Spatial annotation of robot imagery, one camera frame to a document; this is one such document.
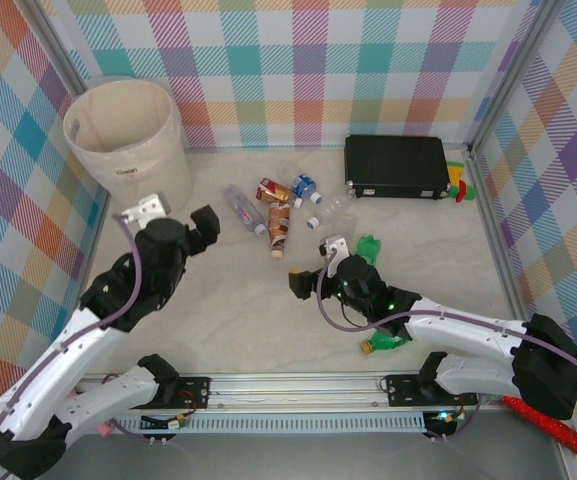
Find crushed green bottle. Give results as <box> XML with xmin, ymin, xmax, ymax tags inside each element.
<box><xmin>355</xmin><ymin>235</ymin><xmax>383</xmax><ymax>266</ymax></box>

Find clear bottle pink label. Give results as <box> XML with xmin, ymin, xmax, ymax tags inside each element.
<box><xmin>222</xmin><ymin>183</ymin><xmax>268</xmax><ymax>237</ymax></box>

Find orange brown drink pouch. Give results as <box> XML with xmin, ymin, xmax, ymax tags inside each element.
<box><xmin>266</xmin><ymin>202</ymin><xmax>294</xmax><ymax>261</ymax></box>

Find green bottle yellow cap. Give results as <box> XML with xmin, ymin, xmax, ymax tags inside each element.
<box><xmin>359</xmin><ymin>330</ymin><xmax>413</xmax><ymax>356</ymax></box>

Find red juice carton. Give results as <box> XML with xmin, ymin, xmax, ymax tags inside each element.
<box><xmin>254</xmin><ymin>176</ymin><xmax>304</xmax><ymax>209</ymax></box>

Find large clear bottle white cap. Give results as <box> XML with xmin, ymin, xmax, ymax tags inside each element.
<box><xmin>305</xmin><ymin>192</ymin><xmax>357</xmax><ymax>231</ymax></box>

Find blue label bottle white cap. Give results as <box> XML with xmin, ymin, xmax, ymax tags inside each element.
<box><xmin>277</xmin><ymin>160</ymin><xmax>324</xmax><ymax>206</ymax></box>

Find beige waste bin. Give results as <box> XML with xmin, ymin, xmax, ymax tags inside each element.
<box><xmin>62</xmin><ymin>77</ymin><xmax>193</xmax><ymax>223</ymax></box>

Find black hard case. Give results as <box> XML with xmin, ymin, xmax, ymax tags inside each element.
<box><xmin>343</xmin><ymin>134</ymin><xmax>453</xmax><ymax>202</ymax></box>

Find yellow green red toy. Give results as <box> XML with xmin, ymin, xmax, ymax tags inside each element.
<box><xmin>446</xmin><ymin>159</ymin><xmax>477</xmax><ymax>204</ymax></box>

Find red glitter microphone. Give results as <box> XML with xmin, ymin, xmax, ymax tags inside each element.
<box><xmin>502</xmin><ymin>394</ymin><xmax>577</xmax><ymax>459</ymax></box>

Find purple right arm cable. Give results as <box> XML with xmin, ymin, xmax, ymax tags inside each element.
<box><xmin>317</xmin><ymin>252</ymin><xmax>577</xmax><ymax>441</ymax></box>

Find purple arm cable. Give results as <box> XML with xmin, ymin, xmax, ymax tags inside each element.
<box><xmin>0</xmin><ymin>213</ymin><xmax>157</xmax><ymax>480</ymax></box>
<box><xmin>317</xmin><ymin>252</ymin><xmax>577</xmax><ymax>441</ymax></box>

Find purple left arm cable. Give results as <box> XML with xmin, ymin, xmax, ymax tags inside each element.
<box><xmin>0</xmin><ymin>213</ymin><xmax>157</xmax><ymax>480</ymax></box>

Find aluminium front rail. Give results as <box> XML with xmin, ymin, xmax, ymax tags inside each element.
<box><xmin>67</xmin><ymin>372</ymin><xmax>572</xmax><ymax>414</ymax></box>

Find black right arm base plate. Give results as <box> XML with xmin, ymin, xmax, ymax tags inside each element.
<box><xmin>385</xmin><ymin>372</ymin><xmax>480</xmax><ymax>409</ymax></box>

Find grey slotted cable duct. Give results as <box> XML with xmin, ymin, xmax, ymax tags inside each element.
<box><xmin>112</xmin><ymin>412</ymin><xmax>427</xmax><ymax>435</ymax></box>

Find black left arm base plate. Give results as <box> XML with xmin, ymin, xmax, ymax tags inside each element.
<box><xmin>167</xmin><ymin>375</ymin><xmax>213</xmax><ymax>411</ymax></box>

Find aluminium side rail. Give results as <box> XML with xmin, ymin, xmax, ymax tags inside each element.
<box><xmin>467</xmin><ymin>147</ymin><xmax>537</xmax><ymax>341</ymax></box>

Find small connector with wires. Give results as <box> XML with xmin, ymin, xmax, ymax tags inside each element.
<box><xmin>140</xmin><ymin>412</ymin><xmax>192</xmax><ymax>432</ymax></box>
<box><xmin>425</xmin><ymin>409</ymin><xmax>469</xmax><ymax>432</ymax></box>

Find aluminium frame post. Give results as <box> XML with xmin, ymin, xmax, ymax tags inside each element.
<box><xmin>467</xmin><ymin>0</ymin><xmax>562</xmax><ymax>156</ymax></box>
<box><xmin>30</xmin><ymin>0</ymin><xmax>92</xmax><ymax>96</ymax></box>

